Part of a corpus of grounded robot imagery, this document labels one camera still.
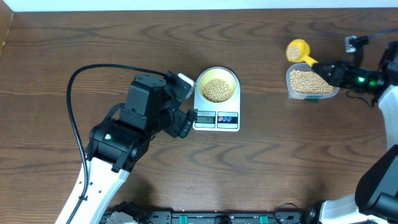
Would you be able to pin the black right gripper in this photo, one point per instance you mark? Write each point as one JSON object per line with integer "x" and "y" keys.
{"x": 338, "y": 76}

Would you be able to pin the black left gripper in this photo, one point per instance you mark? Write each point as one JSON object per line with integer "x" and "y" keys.
{"x": 181, "y": 122}

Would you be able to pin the yellow measuring scoop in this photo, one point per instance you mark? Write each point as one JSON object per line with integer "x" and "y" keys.
{"x": 298, "y": 51}

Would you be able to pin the yellow plastic bowl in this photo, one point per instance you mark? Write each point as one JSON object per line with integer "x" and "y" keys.
{"x": 218, "y": 72}

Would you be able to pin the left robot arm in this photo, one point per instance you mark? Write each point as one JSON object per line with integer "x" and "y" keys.
{"x": 123, "y": 137}

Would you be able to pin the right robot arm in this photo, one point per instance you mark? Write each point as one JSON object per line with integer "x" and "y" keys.
{"x": 375, "y": 197}

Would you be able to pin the soybeans in yellow bowl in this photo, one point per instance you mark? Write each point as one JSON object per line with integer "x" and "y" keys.
{"x": 217, "y": 90}

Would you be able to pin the white digital kitchen scale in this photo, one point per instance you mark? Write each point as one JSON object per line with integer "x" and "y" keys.
{"x": 218, "y": 116}

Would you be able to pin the green tape label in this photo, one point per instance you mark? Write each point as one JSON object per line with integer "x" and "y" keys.
{"x": 315, "y": 100}

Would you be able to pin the clear plastic container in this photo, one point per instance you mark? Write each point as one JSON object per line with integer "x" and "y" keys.
{"x": 301, "y": 96}

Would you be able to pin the soybeans pile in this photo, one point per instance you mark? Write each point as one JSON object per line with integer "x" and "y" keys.
{"x": 309, "y": 82}

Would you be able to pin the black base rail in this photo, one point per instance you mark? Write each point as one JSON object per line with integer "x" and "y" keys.
{"x": 128, "y": 212}

